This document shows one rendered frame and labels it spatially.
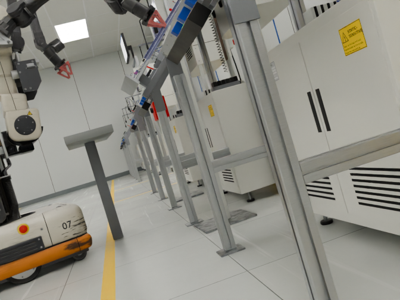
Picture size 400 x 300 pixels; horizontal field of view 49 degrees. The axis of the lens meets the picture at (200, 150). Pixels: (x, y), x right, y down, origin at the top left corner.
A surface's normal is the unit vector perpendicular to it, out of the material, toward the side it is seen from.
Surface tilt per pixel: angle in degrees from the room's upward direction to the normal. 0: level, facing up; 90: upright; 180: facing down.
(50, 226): 90
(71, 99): 90
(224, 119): 90
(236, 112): 90
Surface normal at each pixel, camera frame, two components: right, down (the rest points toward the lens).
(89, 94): 0.19, -0.03
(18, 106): 0.42, -0.10
